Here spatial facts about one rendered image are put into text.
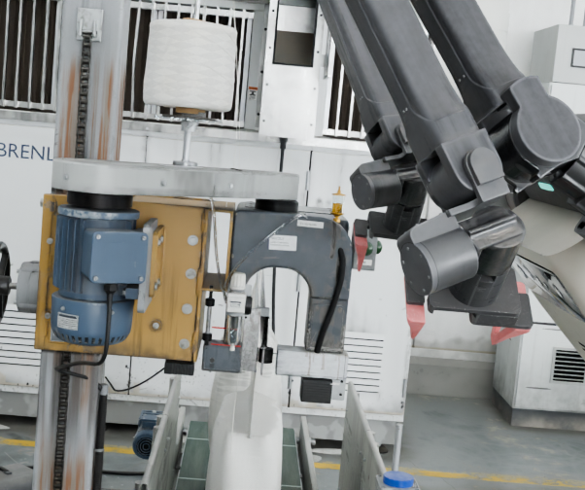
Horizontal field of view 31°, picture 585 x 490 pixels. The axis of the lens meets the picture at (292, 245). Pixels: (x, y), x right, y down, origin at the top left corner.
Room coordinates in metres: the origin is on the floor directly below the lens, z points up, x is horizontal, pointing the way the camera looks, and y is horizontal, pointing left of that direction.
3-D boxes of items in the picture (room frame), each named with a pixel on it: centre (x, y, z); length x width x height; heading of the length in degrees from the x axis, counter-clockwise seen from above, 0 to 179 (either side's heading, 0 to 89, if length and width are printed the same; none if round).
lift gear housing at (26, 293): (2.15, 0.53, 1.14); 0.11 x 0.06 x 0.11; 3
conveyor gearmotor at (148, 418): (3.75, 0.44, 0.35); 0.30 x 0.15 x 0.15; 3
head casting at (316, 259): (2.23, 0.01, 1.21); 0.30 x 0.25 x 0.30; 3
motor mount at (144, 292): (2.01, 0.28, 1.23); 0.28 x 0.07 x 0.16; 3
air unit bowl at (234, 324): (2.04, 0.10, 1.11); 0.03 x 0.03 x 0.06
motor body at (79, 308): (1.94, 0.36, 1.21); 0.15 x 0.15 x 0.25
